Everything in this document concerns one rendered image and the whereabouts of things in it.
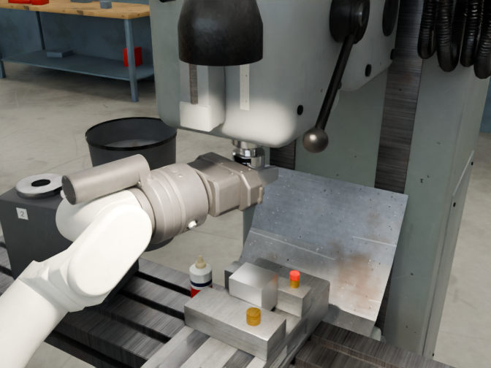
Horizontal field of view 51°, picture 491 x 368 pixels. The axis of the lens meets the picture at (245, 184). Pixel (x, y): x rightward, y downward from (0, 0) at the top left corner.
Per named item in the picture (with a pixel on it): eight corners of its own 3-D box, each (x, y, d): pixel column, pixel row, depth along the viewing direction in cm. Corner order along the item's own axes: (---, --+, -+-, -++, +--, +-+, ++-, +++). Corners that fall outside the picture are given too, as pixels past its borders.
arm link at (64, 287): (164, 230, 59) (84, 329, 54) (125, 216, 66) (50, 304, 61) (129, 193, 56) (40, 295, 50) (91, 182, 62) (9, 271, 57)
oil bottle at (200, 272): (205, 315, 95) (203, 264, 90) (187, 307, 97) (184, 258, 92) (217, 302, 98) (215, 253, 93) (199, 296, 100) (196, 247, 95)
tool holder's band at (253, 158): (268, 152, 75) (268, 146, 75) (261, 165, 71) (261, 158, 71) (237, 149, 76) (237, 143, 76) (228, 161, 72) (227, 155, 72)
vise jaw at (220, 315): (267, 362, 75) (267, 340, 73) (184, 325, 82) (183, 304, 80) (286, 337, 79) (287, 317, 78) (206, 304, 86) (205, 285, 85)
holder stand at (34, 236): (108, 304, 98) (95, 209, 89) (12, 281, 104) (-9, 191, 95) (139, 269, 108) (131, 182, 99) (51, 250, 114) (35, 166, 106)
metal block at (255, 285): (261, 321, 81) (261, 290, 78) (229, 308, 84) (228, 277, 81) (277, 303, 85) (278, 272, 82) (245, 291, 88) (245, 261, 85)
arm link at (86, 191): (188, 243, 63) (104, 280, 56) (142, 226, 71) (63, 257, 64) (173, 153, 60) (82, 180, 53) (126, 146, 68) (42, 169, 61)
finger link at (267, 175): (274, 181, 76) (242, 193, 72) (275, 161, 74) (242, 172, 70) (282, 185, 75) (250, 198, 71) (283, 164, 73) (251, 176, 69)
